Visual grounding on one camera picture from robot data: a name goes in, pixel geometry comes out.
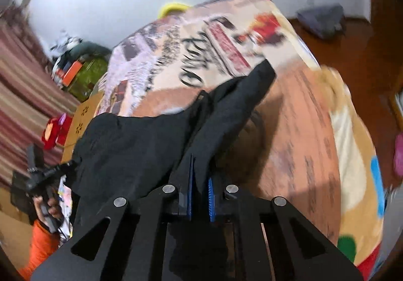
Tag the black zip hoodie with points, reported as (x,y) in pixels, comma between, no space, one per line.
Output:
(141,142)

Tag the bed with printed blanket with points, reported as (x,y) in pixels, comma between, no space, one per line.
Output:
(299,142)

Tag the grey backpack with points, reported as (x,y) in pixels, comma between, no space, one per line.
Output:
(321,20)

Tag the person's left hand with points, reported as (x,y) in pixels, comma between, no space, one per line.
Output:
(57,212)

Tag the striped red curtain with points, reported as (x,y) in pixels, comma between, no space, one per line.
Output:
(22,95)

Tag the pink object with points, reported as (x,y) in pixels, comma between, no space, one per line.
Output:
(398,155)

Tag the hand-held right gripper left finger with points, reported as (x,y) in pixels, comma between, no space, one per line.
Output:
(189,193)

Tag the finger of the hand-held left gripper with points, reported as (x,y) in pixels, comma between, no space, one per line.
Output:
(67,167)

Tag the orange box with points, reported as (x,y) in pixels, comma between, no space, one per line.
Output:
(72,72)

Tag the person's left forearm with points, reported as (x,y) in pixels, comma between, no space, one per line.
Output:
(37,249)

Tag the yellow curved cushion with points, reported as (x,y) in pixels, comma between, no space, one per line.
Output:
(171,7)

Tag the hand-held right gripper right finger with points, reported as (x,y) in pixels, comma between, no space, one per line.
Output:
(211,199)

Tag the red plush toy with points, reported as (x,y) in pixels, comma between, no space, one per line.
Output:
(53,131)

